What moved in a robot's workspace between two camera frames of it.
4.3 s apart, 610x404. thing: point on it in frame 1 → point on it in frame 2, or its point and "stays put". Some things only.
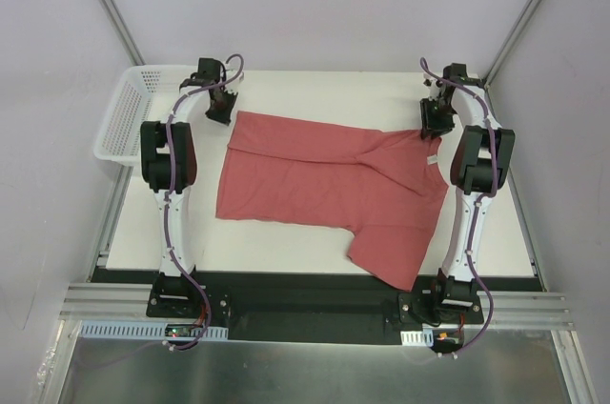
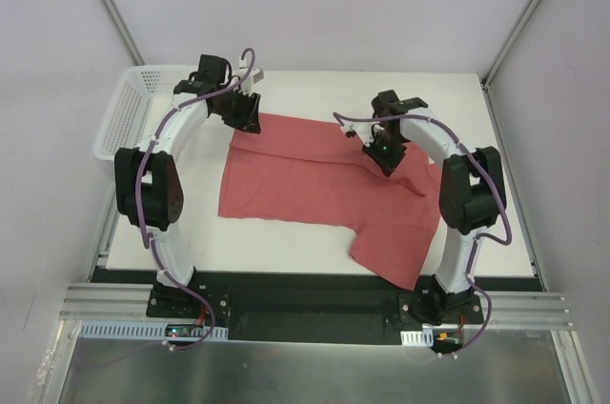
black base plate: [310, 307] stays put
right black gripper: [433, 114] → [386, 156]
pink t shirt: [386, 187] stays put
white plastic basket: [147, 93] stays put
